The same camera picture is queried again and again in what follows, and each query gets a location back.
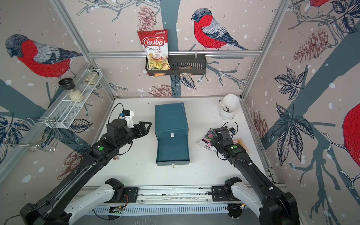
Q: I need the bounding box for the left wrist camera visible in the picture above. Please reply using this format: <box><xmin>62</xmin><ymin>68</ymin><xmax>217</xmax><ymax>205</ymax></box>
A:
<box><xmin>121</xmin><ymin>110</ymin><xmax>134</xmax><ymax>128</ymax></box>

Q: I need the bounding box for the black wall basket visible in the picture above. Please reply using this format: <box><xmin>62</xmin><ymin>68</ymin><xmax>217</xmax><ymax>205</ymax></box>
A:
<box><xmin>145</xmin><ymin>54</ymin><xmax>206</xmax><ymax>76</ymax></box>

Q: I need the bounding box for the wire hook rack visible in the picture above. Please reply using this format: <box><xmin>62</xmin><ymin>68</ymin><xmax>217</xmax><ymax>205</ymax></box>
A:
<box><xmin>1</xmin><ymin>118</ymin><xmax>64</xmax><ymax>152</ymax></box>

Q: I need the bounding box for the small glass jar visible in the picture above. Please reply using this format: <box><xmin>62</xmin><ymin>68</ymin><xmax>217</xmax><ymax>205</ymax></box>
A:
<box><xmin>85</xmin><ymin>70</ymin><xmax>98</xmax><ymax>85</ymax></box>

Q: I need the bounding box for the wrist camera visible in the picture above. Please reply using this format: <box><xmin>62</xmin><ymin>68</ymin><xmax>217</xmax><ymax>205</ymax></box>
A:
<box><xmin>228</xmin><ymin>127</ymin><xmax>237</xmax><ymax>136</ymax></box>
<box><xmin>121</xmin><ymin>110</ymin><xmax>134</xmax><ymax>128</ymax></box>

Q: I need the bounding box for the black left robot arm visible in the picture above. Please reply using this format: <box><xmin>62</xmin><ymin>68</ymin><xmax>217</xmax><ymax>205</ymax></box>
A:
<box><xmin>20</xmin><ymin>119</ymin><xmax>152</xmax><ymax>225</ymax></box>

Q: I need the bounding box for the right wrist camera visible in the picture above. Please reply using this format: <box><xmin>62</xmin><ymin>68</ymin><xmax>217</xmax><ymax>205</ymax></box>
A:
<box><xmin>228</xmin><ymin>127</ymin><xmax>237</xmax><ymax>136</ymax></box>

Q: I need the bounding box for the red cassava chips bag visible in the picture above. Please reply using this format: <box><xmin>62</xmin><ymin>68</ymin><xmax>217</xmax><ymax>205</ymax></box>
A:
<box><xmin>137</xmin><ymin>29</ymin><xmax>171</xmax><ymax>72</ymax></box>

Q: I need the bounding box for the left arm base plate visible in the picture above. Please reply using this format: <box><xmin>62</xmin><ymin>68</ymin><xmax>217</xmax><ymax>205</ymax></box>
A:
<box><xmin>106</xmin><ymin>187</ymin><xmax>139</xmax><ymax>203</ymax></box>

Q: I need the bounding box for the black lid spice jar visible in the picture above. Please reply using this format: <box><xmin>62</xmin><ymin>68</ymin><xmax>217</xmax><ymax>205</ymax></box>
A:
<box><xmin>58</xmin><ymin>78</ymin><xmax>84</xmax><ymax>103</ymax></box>

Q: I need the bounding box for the white wire wall shelf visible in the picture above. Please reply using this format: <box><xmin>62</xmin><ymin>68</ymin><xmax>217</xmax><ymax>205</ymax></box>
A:
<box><xmin>38</xmin><ymin>68</ymin><xmax>103</xmax><ymax>129</ymax></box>

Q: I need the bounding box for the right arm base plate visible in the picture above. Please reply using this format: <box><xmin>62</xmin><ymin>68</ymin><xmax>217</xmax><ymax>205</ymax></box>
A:
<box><xmin>208</xmin><ymin>186</ymin><xmax>241</xmax><ymax>202</ymax></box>

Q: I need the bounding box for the teal drawer cabinet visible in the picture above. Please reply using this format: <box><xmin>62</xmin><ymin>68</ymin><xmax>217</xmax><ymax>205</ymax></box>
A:
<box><xmin>155</xmin><ymin>102</ymin><xmax>188</xmax><ymax>139</ymax></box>

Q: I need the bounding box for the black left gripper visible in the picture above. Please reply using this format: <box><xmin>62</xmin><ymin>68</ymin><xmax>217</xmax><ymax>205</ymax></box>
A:
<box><xmin>117</xmin><ymin>120</ymin><xmax>152</xmax><ymax>149</ymax></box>

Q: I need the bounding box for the chrysanthemum seed bag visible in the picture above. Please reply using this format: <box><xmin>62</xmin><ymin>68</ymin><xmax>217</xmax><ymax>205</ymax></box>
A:
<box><xmin>199</xmin><ymin>128</ymin><xmax>217</xmax><ymax>152</ymax></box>

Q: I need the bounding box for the orange seed bag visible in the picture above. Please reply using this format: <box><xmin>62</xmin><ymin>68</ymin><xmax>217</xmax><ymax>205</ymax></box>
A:
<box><xmin>233</xmin><ymin>138</ymin><xmax>250</xmax><ymax>153</ymax></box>

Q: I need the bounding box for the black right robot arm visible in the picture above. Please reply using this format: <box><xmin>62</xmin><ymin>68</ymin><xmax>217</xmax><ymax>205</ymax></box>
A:
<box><xmin>211</xmin><ymin>127</ymin><xmax>300</xmax><ymax>225</ymax></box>

